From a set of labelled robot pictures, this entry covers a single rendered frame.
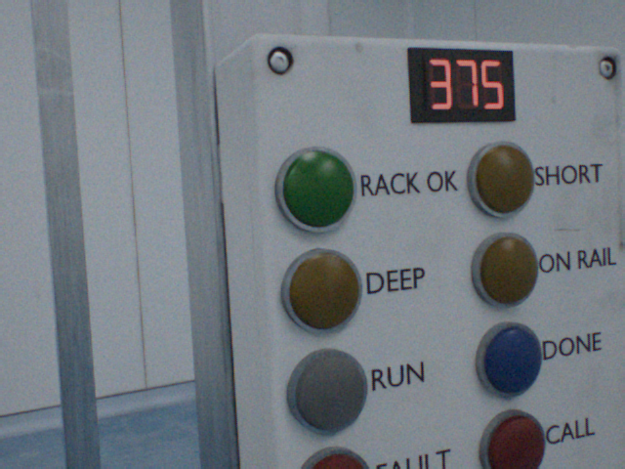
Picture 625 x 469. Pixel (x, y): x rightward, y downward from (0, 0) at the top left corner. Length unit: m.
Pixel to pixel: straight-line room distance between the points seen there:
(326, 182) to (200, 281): 0.11
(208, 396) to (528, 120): 0.19
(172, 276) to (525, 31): 2.36
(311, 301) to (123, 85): 3.86
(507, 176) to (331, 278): 0.08
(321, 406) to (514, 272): 0.09
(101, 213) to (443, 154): 3.75
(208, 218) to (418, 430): 0.12
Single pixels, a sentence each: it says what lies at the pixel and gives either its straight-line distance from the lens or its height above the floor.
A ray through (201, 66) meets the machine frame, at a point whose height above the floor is 1.16.
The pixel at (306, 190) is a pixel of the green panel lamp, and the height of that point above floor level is 1.10.
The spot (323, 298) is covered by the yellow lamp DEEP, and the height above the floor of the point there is 1.06.
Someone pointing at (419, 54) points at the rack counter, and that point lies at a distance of 0.28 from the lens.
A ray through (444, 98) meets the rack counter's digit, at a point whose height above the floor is 1.13.
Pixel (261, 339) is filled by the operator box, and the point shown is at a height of 1.05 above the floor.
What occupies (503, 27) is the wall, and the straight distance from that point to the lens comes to 4.42.
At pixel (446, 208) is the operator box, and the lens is 0.29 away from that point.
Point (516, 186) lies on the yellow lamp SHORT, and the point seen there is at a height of 1.10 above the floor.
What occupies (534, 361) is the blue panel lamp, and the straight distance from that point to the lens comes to 0.31.
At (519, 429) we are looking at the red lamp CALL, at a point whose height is 1.00.
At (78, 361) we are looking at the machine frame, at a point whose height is 0.82.
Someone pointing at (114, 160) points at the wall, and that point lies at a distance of 4.03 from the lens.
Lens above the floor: 1.10
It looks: 3 degrees down
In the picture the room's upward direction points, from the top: 3 degrees counter-clockwise
